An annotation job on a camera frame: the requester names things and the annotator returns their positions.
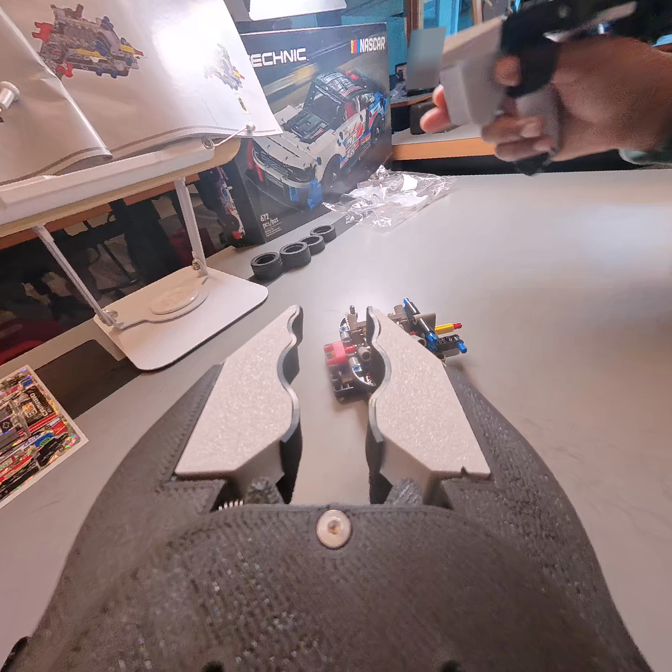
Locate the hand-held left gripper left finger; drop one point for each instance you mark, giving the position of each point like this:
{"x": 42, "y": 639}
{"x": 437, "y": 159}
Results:
{"x": 241, "y": 414}

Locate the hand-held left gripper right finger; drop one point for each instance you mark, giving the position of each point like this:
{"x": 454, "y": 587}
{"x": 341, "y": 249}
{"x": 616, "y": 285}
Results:
{"x": 425, "y": 420}

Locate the lego car chassis assembly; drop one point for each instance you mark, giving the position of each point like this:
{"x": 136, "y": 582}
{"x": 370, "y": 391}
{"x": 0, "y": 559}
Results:
{"x": 341, "y": 354}

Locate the black lego tire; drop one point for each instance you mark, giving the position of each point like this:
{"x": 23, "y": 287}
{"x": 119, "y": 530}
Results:
{"x": 324, "y": 232}
{"x": 267, "y": 265}
{"x": 295, "y": 255}
{"x": 313, "y": 244}

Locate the black race car lego box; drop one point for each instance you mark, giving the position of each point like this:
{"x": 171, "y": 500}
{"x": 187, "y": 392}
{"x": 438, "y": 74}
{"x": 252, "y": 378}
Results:
{"x": 325, "y": 68}

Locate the printed lego instruction booklet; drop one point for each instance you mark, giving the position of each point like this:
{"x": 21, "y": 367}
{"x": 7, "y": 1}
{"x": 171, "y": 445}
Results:
{"x": 31, "y": 430}

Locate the person's right hand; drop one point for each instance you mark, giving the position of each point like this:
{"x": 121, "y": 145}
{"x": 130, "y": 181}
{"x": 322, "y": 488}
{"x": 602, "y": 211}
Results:
{"x": 614, "y": 94}

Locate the wooden side table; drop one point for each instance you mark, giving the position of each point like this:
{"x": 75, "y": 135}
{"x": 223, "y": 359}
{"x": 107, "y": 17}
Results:
{"x": 435, "y": 151}

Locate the empty clear plastic bag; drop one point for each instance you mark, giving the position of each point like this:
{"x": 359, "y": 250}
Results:
{"x": 393, "y": 194}

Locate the wooden desk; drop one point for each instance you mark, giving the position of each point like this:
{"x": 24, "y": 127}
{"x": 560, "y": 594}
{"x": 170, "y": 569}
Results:
{"x": 68, "y": 223}

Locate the large white paper sheet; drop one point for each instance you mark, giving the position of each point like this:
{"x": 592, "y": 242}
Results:
{"x": 157, "y": 63}

